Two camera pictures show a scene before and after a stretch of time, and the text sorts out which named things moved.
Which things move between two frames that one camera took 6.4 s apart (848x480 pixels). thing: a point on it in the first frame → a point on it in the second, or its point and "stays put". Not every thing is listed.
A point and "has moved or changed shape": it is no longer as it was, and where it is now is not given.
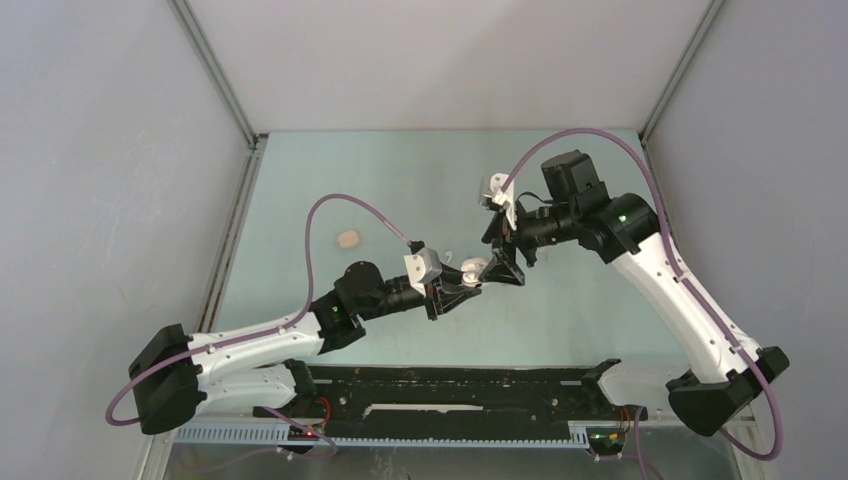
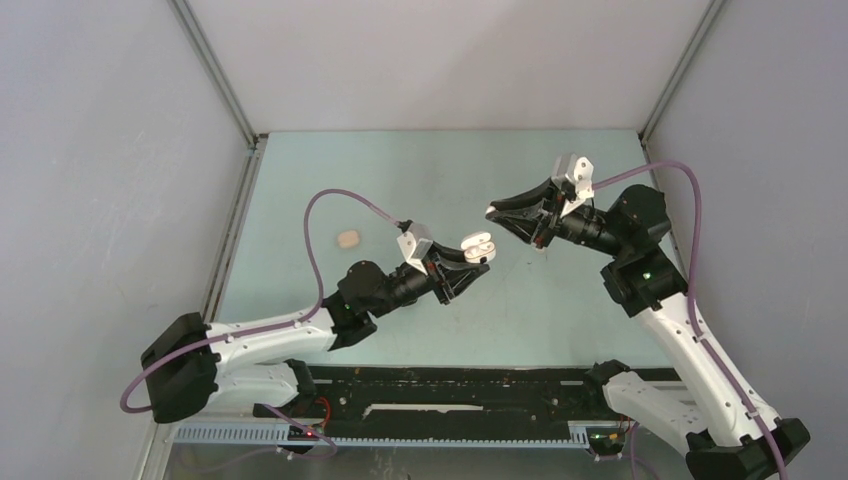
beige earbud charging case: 348,238 stays put
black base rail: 452,403 stays put
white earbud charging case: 472,269 has moved or changed shape
